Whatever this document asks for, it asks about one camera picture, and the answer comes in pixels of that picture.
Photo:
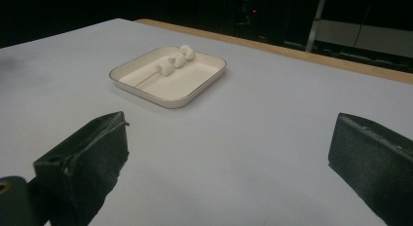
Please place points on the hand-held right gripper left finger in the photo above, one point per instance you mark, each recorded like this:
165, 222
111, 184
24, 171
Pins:
84, 161

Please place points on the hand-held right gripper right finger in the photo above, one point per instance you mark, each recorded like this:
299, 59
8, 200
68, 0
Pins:
376, 161

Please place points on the thin wooden skewer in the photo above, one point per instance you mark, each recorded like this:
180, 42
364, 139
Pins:
146, 80

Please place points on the cream square tray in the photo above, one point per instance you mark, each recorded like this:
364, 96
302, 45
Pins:
175, 86

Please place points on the white marshmallow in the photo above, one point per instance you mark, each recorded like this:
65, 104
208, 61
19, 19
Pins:
188, 52
165, 68
178, 60

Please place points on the white metal stand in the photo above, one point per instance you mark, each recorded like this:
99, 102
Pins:
373, 37

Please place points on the pale blue table mat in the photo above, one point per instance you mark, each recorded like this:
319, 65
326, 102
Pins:
227, 154

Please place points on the dark equipment rack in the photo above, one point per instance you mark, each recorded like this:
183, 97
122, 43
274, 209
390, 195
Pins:
253, 18

